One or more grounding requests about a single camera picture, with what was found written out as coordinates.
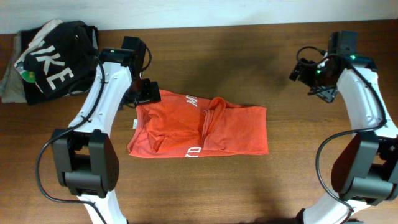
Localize red orange t-shirt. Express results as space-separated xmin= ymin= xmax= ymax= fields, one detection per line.
xmin=127 ymin=90 xmax=269 ymax=159

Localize black folded shirt white letters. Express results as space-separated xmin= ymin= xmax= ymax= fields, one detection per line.
xmin=23 ymin=21 xmax=105 ymax=98

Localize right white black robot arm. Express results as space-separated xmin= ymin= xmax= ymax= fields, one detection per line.
xmin=289 ymin=30 xmax=397 ymax=223

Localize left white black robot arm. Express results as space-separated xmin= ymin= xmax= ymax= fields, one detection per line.
xmin=51 ymin=36 xmax=161 ymax=223

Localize white green printed folded garment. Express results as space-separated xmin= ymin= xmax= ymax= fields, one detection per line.
xmin=14 ymin=47 xmax=44 ymax=93

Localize black folded garment underneath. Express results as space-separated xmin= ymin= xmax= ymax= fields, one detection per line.
xmin=20 ymin=26 xmax=104 ymax=106

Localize grey beige folded garment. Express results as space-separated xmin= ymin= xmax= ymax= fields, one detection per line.
xmin=0 ymin=19 xmax=63 ymax=104

